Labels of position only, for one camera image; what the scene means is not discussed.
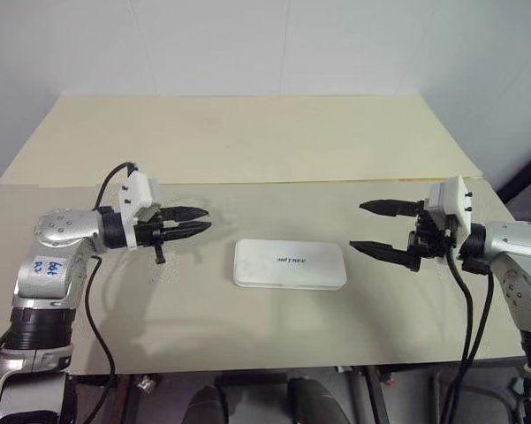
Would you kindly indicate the dark rounded shape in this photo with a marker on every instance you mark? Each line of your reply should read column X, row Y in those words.
column 210, row 404

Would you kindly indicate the white rectangular case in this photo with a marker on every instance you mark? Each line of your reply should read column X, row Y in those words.
column 287, row 269

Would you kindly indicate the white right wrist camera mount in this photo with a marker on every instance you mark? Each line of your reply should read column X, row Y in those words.
column 452, row 199

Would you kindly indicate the small silver metal part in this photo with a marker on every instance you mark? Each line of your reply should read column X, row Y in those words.
column 145, row 383

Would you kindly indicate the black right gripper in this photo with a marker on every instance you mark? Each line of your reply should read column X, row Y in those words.
column 430, row 243

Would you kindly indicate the small red part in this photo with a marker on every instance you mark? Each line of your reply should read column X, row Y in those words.
column 388, row 378

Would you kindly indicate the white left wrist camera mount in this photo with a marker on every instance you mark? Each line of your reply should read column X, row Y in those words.
column 137, row 190

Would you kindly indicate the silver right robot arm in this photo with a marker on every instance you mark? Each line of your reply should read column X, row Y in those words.
column 521, row 265

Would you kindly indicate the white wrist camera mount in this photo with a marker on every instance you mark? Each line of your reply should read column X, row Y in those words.
column 137, row 190
column 452, row 199

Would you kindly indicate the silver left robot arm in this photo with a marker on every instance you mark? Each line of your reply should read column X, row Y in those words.
column 48, row 274

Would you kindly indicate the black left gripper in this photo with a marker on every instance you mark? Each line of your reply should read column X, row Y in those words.
column 148, row 234

